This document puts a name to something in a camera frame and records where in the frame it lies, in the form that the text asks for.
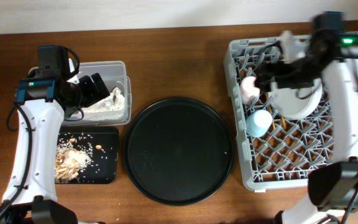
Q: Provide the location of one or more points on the black rectangular tray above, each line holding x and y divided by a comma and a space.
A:
108, 136

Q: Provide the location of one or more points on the pink cup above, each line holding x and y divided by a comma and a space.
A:
249, 92

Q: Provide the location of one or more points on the clear plastic bin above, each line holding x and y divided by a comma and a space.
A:
113, 75

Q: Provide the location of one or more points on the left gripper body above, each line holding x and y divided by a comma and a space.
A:
89, 93

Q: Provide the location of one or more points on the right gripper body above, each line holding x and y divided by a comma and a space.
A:
296, 73

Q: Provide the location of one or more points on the light grey plate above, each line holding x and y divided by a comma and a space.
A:
296, 103

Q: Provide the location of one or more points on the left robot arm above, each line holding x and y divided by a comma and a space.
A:
44, 99

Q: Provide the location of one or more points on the grey dishwasher rack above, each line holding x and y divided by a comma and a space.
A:
281, 158

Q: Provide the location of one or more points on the round black tray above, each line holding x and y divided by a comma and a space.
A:
178, 151

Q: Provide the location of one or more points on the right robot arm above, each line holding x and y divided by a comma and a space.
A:
331, 55

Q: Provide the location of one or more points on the white napkin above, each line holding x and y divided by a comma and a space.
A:
107, 104

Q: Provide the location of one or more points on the food scraps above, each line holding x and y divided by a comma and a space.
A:
80, 159

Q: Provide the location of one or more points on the blue cup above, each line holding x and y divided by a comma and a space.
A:
258, 123

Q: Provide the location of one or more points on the wooden chopstick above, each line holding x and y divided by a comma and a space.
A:
283, 122
271, 113

